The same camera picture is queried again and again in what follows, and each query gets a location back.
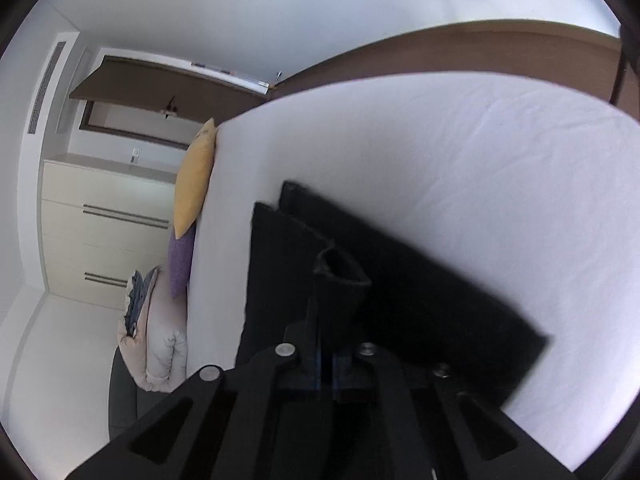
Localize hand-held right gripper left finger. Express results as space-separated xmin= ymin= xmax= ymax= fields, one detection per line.
xmin=65 ymin=310 xmax=328 ymax=480

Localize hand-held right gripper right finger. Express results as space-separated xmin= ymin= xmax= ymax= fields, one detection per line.
xmin=330 ymin=342 xmax=577 ymax=480

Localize black pants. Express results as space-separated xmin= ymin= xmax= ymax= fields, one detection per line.
xmin=235 ymin=180 xmax=548 ymax=406

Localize folded beige duvet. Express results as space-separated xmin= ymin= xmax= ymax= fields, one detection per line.
xmin=116 ymin=265 xmax=190 ymax=393

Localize purple pillow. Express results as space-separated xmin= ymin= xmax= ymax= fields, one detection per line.
xmin=167 ymin=222 xmax=197 ymax=300

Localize dark grey padded headboard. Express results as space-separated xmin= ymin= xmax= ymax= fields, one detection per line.
xmin=109 ymin=345 xmax=151 ymax=443

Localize bed with white sheet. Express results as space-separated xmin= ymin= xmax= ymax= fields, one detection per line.
xmin=185 ymin=72 xmax=640 ymax=471

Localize yellow pillow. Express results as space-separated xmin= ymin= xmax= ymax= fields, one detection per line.
xmin=173 ymin=118 xmax=217 ymax=239

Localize cream wardrobe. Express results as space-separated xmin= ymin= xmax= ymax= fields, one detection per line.
xmin=42 ymin=157 xmax=180 ymax=311

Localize brown wooden door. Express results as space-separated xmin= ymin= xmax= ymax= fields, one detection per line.
xmin=69 ymin=55 xmax=273 ymax=148

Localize white air vent grille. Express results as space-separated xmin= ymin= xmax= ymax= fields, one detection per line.
xmin=27 ymin=40 xmax=67 ymax=136

